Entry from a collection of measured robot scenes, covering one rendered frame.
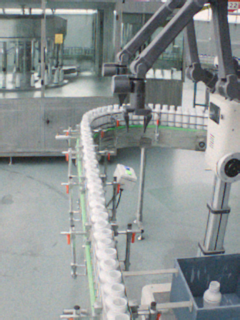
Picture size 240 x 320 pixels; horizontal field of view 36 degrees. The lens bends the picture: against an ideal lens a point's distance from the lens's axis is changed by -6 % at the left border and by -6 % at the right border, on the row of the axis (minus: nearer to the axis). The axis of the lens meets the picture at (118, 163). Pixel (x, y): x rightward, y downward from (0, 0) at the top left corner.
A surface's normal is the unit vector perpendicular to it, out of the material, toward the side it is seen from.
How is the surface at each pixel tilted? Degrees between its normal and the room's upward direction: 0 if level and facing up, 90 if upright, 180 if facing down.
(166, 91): 90
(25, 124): 90
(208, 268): 90
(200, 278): 90
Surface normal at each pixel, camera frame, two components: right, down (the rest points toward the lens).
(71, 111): 0.12, 0.35
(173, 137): -0.19, 0.33
